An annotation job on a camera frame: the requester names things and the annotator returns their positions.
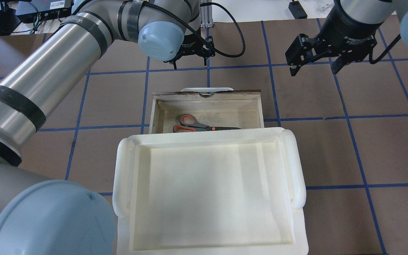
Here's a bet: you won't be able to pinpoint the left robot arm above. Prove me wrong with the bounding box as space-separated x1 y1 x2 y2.
0 0 200 255

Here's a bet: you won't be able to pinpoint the white drawer handle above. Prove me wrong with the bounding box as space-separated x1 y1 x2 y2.
180 87 234 94

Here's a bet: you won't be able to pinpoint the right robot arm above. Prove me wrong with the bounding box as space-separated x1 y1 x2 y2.
285 0 408 77

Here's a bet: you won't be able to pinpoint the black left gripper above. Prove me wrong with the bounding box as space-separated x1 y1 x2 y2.
165 34 215 68

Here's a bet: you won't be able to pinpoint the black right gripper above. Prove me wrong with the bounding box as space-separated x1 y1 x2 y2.
285 7 378 77

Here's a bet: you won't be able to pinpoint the grey orange handled scissors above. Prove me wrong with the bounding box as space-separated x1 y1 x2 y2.
172 114 241 133

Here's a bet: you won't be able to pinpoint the wooden drawer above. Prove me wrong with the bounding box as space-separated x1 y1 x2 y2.
149 89 264 134

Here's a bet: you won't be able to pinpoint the black power adapter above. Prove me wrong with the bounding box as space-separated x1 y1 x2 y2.
288 0 308 19

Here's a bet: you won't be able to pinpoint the aluminium frame post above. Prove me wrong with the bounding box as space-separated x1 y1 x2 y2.
200 0 214 28

